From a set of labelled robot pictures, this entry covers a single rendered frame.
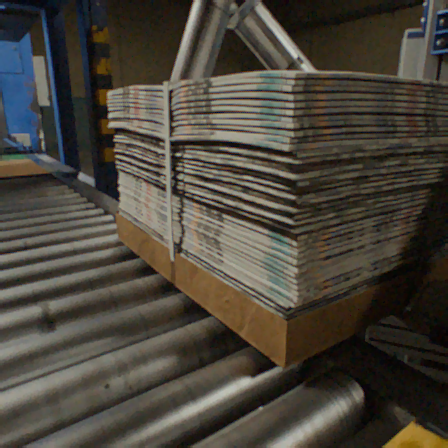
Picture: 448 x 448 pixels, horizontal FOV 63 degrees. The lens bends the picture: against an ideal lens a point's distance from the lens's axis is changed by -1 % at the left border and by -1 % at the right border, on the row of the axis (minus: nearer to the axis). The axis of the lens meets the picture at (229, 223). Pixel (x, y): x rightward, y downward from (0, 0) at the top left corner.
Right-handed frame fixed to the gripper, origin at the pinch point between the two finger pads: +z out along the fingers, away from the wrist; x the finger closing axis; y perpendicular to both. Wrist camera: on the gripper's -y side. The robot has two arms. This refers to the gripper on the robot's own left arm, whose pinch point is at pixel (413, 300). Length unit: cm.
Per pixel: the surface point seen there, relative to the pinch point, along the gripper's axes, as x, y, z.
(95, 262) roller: 27.4, -1.4, 32.9
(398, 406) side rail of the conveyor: 17.9, -0.1, -8.7
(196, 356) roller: 26.0, -1.9, 6.4
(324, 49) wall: -661, 194, 604
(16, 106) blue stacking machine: -1, 25, 353
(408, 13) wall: -657, 232, 408
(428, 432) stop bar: 20.9, 1.9, -12.0
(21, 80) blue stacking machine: -7, 46, 353
